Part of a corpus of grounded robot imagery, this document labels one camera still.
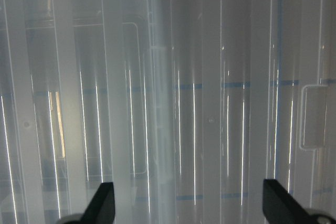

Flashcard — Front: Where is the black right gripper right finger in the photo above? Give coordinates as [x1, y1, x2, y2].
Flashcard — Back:
[262, 179, 311, 224]

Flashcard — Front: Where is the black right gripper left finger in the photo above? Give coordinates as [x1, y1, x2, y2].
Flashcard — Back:
[79, 182, 116, 224]

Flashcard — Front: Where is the translucent plastic box lid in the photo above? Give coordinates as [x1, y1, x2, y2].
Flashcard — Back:
[1, 0, 335, 223]

